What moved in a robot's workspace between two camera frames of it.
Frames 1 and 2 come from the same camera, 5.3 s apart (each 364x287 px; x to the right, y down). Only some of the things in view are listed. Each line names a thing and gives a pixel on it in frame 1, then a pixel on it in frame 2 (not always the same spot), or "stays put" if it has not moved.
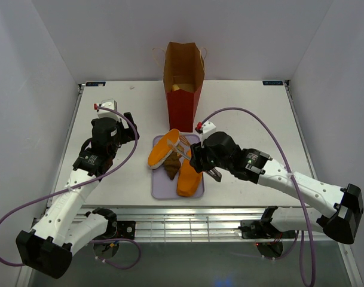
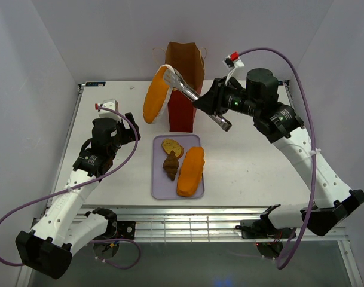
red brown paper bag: (183, 75) stays put
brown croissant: (172, 164) stays put
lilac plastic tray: (164, 187) stays put
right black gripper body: (200, 151) to (225, 96)
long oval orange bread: (160, 150) to (158, 95)
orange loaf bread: (189, 179) stays put
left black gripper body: (124, 135) stays put
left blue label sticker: (95, 84) stays put
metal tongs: (183, 147) to (175, 78)
